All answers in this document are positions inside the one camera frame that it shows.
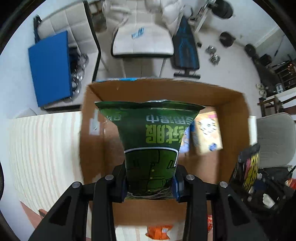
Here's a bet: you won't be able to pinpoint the green wipe pack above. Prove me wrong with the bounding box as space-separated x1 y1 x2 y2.
95 100 204 199

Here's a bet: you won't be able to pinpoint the white puffer jacket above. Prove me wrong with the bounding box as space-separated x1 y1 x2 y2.
145 0 184 36

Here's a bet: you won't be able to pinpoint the stacked chrome weight plates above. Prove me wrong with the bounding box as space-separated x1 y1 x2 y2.
69 47 89 101

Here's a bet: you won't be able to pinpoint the floor barbell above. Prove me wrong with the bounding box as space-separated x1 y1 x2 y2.
219 32 256 58

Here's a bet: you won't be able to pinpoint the blue tissue pack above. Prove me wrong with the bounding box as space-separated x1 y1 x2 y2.
179 123 198 153

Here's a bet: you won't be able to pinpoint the cardboard milk carton box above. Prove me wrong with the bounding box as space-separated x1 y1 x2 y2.
79 78 250 226

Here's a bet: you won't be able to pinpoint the wooden chair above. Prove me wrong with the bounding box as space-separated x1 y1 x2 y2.
257 87 295 117

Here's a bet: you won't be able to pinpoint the beige quilted chair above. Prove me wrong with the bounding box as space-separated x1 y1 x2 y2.
37 1 101 81

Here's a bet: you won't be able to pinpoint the chrome dumbbell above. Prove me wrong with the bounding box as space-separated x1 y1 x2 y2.
209 55 221 66
205 46 217 55

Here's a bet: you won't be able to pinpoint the blue foam mat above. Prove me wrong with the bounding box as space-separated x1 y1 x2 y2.
28 31 73 107

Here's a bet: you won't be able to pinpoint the grey shell chair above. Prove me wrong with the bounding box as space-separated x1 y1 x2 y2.
256 113 295 168

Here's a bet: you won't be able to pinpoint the orange snack pack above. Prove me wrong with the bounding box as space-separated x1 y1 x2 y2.
145 214 213 241

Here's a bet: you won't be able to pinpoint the yellow tissue pack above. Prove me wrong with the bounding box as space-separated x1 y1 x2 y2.
191 110 223 155

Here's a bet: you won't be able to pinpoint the white padded chair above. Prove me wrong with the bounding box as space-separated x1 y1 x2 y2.
102 1 174 77

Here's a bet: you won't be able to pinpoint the black shoe shine wipe pack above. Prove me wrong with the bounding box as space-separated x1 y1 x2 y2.
229 143 260 194

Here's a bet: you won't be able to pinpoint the black blue weight bench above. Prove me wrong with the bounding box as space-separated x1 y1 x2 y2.
171 16 201 79

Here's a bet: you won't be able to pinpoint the blue wrapper on chair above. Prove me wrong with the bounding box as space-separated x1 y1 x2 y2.
131 27 145 39

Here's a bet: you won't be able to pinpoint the loaded barbell on rack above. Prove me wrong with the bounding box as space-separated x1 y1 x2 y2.
206 0 233 19

